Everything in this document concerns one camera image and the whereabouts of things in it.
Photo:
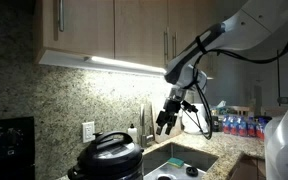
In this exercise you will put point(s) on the steel kitchen sink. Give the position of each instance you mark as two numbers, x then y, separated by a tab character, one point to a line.
197	159

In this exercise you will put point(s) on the green sponge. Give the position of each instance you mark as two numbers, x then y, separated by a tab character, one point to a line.
175	162

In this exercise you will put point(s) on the black kitchen stove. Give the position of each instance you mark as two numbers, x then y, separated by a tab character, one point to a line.
7	146

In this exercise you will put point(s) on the wooden cabinet door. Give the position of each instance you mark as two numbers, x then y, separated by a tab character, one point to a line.
87	26
137	26
184	16

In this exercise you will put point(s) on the steel rice cooker base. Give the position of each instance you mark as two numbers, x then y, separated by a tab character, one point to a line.
80	173

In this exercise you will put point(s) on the wooden base cabinet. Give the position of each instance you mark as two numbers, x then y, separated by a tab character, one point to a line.
247	168

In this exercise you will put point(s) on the wooden chair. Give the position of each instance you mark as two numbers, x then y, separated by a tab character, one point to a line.
240	110

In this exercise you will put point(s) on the white wall outlet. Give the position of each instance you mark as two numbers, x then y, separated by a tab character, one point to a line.
88	132

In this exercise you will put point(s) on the black rice cooker lid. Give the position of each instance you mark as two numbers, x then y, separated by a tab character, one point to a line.
112	151

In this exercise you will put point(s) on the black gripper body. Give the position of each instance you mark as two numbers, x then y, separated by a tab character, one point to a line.
173	106

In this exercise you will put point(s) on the black bottle white print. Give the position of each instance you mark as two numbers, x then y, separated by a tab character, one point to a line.
215	124

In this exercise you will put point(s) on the colourful tissue box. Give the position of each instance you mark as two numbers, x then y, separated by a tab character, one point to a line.
221	108

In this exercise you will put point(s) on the steel sink faucet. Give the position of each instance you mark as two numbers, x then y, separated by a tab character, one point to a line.
142	126

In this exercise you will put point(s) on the white soap bottle black cap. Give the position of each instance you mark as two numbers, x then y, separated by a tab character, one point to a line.
132	135

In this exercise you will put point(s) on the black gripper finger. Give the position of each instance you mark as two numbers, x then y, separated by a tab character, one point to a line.
161	120
172	121

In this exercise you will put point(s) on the black sink strainer plug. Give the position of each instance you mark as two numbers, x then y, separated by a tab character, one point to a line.
192	171

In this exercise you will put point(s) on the white paper towel roll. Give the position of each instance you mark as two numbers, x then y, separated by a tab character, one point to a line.
200	108

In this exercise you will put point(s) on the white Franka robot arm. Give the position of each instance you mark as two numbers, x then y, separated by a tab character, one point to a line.
244	26

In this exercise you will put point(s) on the under cabinet light strip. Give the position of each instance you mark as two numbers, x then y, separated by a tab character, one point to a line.
124	63

